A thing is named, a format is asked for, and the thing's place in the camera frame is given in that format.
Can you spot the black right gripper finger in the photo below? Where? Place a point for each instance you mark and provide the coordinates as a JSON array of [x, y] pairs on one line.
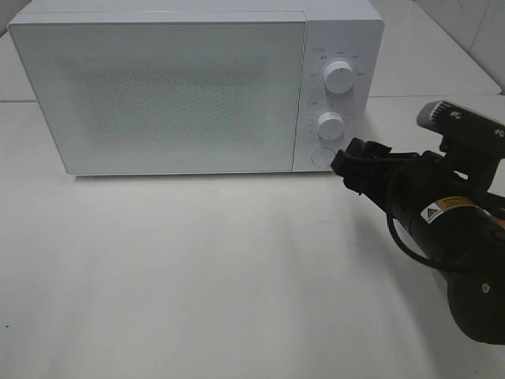
[[350, 170], [359, 148]]

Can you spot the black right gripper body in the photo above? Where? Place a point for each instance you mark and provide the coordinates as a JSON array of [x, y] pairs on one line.
[[398, 182]]

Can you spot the round white door button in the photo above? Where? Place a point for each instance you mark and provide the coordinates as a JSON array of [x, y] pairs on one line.
[[323, 157]]

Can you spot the white microwave door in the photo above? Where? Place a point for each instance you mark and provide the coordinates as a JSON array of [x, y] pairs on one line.
[[167, 98]]

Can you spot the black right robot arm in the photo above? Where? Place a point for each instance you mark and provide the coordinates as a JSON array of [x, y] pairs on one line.
[[440, 214]]

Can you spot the lower white dial knob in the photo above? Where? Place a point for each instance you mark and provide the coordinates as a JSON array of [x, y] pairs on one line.
[[330, 126]]

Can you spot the white dial knob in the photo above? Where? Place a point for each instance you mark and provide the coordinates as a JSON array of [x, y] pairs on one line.
[[330, 126], [338, 75]]

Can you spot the upper white dial knob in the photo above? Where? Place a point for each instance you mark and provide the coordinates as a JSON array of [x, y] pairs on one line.
[[338, 75]]

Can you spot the white microwave oven body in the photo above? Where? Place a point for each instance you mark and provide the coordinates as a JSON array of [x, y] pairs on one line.
[[352, 30]]

